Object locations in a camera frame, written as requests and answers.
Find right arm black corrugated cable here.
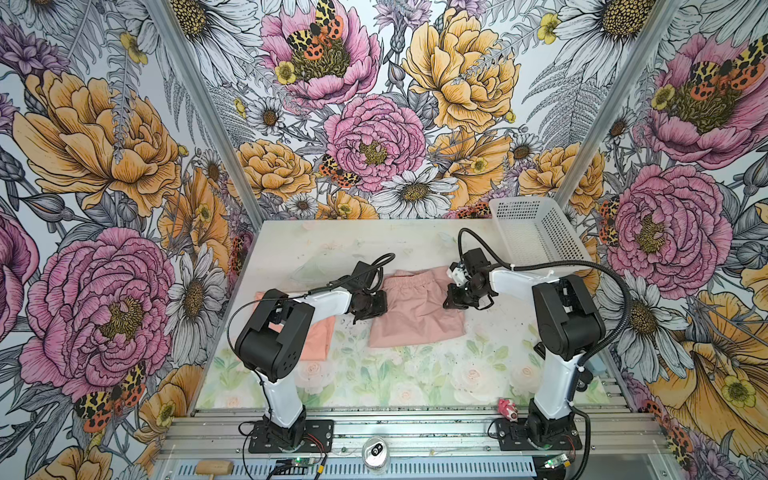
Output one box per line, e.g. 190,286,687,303
457,226,632,480

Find silver drink can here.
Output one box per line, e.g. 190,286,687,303
361,436,390,474

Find left aluminium corner post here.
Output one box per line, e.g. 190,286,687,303
147,1,264,234

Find light blue rectangular block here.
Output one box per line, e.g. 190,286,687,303
585,352,608,378

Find green circuit board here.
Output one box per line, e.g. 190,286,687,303
542,453,571,469
275,457,322,470

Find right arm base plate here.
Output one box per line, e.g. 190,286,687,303
488,416,583,451

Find small red white card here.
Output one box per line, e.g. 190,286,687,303
497,398,519,421

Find left green circuit board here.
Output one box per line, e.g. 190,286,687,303
275,457,322,470

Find right green circuit board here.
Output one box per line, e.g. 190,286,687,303
542,453,571,469

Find white plastic laundry basket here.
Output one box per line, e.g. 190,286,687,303
489,196,592,266

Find dusty pink garment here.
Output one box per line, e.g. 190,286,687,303
368,266,465,349

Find right aluminium corner post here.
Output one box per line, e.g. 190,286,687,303
554,1,684,209

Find white slotted cable duct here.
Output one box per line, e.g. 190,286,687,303
159,456,536,479

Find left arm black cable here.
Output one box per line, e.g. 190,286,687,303
225,251,397,421

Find aluminium corner post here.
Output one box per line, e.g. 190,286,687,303
147,1,264,234
554,1,684,209

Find aluminium frame rail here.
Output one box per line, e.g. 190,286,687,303
158,406,668,460

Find wooden block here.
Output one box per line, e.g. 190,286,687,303
194,460,234,479

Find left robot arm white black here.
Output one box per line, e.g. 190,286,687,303
226,253,396,451

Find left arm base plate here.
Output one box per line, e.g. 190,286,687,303
246,419,335,454

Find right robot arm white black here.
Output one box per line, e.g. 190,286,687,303
443,248,606,449

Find peach graphic t-shirt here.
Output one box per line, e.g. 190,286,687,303
242,292,341,361

